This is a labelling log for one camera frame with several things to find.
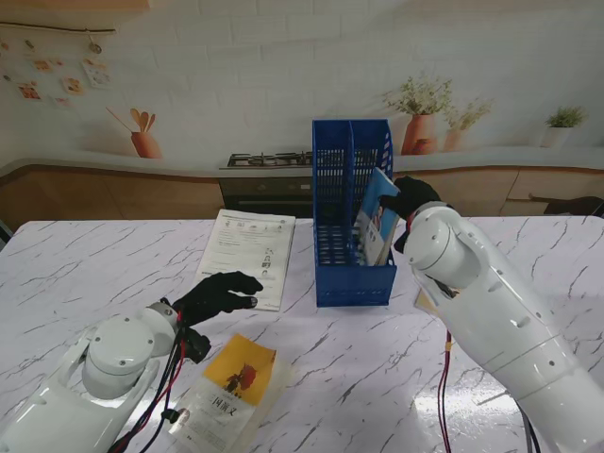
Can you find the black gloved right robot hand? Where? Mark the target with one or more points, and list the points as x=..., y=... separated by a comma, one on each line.
x=415, y=196

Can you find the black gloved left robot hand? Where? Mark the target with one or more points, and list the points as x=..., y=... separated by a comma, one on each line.
x=217, y=295

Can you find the light blue cover book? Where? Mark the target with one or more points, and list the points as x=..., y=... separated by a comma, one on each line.
x=377, y=226

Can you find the yellow and white cover book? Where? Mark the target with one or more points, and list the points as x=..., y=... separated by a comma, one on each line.
x=240, y=358

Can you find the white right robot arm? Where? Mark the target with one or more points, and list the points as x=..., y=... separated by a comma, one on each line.
x=481, y=292

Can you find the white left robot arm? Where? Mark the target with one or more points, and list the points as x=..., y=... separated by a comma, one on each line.
x=113, y=358

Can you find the white printed worksheet booklet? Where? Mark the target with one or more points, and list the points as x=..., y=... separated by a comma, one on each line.
x=245, y=240

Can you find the beige cover book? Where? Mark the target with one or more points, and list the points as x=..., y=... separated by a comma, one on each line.
x=424, y=302

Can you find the blue plastic file holder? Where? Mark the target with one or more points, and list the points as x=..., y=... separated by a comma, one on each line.
x=354, y=283

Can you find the gas hob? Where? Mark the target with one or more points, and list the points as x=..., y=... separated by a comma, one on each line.
x=269, y=160

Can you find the hanging white note card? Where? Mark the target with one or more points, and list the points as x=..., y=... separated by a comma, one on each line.
x=96, y=73

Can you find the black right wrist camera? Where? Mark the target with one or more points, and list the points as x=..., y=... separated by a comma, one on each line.
x=402, y=240

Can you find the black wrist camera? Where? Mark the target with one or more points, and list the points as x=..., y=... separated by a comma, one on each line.
x=196, y=345
x=402, y=240

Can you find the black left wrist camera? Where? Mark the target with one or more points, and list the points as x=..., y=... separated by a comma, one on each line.
x=196, y=345

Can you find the wooden hanging rail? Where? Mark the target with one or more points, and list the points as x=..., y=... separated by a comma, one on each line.
x=56, y=27

